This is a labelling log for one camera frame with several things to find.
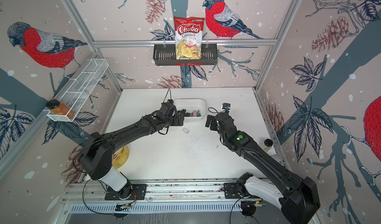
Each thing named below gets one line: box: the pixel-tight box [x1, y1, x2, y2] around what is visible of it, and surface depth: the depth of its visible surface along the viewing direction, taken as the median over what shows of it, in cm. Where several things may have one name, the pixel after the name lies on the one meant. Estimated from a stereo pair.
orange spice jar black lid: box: [46, 99, 76, 120], surface depth 63 cm
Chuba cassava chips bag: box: [173, 16, 205, 60], surface depth 87 cm
